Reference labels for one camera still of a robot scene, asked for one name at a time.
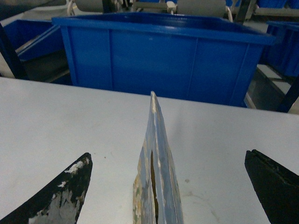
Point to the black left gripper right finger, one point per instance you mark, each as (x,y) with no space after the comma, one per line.
(276,187)

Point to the left gripper worn black left finger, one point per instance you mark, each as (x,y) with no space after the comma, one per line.
(60,201)

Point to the flower gift bag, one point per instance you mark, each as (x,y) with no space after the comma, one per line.
(156,196)

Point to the blue crate behind table left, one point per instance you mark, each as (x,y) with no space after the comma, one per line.
(194,58)

